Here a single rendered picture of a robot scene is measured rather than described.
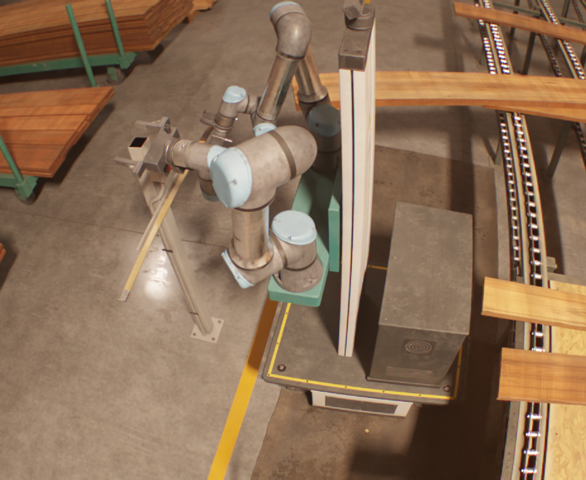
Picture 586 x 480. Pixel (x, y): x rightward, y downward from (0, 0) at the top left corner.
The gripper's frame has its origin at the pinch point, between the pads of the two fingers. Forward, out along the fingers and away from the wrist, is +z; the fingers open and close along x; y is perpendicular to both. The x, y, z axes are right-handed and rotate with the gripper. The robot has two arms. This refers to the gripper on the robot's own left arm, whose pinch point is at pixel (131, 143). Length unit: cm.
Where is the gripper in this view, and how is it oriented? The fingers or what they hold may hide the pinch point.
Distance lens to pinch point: 148.5
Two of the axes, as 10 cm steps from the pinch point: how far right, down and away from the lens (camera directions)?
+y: -0.8, -3.9, -9.2
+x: -3.2, 8.8, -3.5
